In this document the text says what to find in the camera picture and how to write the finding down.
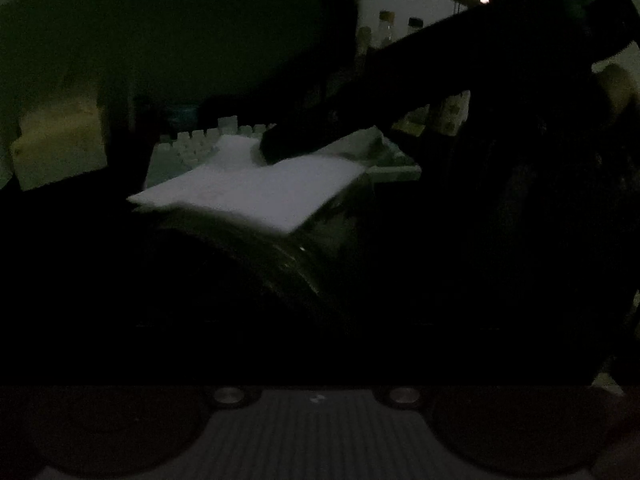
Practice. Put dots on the beige box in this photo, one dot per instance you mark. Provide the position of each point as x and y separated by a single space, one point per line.
57 145

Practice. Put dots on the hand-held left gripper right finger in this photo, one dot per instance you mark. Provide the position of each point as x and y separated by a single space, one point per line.
401 395

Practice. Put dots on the white tissue paper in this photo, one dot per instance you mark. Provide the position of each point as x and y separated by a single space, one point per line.
260 187

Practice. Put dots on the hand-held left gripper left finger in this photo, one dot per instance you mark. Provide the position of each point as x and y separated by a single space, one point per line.
229 395

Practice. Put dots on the small white carton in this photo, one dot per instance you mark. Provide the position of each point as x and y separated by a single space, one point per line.
452 112

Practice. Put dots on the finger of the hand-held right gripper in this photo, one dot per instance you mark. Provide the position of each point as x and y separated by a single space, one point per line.
380 90

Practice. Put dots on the white keyboard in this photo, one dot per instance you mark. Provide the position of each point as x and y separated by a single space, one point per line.
190 152

